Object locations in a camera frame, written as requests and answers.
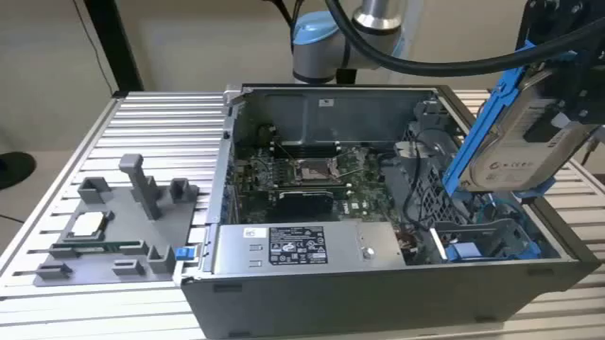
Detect hard disk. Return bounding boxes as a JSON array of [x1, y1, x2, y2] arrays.
[[442, 40, 597, 200]]

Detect light blue disk wire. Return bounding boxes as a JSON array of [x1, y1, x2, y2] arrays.
[[474, 200, 498, 226]]

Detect grey perforated disk bay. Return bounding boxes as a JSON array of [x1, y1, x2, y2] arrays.
[[381, 120, 540, 265]]

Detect black RAM slot bank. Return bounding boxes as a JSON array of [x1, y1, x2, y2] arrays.
[[271, 140, 343, 157]]

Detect blue carrier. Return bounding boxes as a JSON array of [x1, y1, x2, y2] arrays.
[[445, 240, 542, 264]]

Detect green motherboard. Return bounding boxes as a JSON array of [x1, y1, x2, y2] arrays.
[[234, 144, 397, 226]]

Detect CPU socket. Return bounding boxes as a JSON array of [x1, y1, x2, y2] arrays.
[[295, 159, 342, 182]]

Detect black graphics card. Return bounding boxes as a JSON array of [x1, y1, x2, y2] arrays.
[[275, 189, 335, 217]]

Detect silver power supply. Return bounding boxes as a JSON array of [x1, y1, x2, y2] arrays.
[[210, 221, 409, 276]]

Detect grey open PC case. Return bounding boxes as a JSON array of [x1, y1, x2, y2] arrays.
[[182, 84, 601, 340]]

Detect grey parts rack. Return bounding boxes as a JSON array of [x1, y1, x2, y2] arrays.
[[32, 153, 200, 288]]

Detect green RAM stick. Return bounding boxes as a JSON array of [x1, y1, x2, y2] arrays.
[[54, 240, 143, 249]]

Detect silver CPU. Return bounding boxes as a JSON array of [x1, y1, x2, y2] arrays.
[[70, 213, 108, 237]]

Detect black round base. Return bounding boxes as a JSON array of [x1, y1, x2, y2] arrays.
[[0, 151, 38, 190]]

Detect thick black cable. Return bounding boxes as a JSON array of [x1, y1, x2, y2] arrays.
[[325, 0, 605, 77]]

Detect silver metal bracket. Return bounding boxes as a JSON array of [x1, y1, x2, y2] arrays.
[[393, 140, 434, 161]]

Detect thin black wire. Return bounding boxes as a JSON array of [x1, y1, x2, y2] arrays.
[[405, 128, 468, 233]]

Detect black cables behind arm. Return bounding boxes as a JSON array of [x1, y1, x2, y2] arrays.
[[263, 0, 305, 32]]

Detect black upright post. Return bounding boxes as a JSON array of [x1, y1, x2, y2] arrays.
[[83, 0, 146, 94]]

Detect thin black wall cable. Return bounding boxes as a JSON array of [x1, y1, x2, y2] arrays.
[[74, 0, 118, 94]]

